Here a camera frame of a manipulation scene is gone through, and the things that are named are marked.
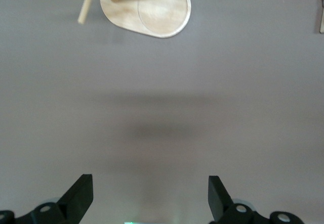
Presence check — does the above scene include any wooden cutting board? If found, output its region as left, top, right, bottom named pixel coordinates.
left=316, top=0, right=324, bottom=34

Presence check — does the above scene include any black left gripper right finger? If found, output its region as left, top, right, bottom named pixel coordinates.
left=208, top=175, right=304, bottom=224

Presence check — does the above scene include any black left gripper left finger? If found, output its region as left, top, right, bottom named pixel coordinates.
left=0, top=174, right=94, bottom=224

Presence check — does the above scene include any wooden cup rack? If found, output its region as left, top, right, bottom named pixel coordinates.
left=77, top=0, right=192, bottom=38

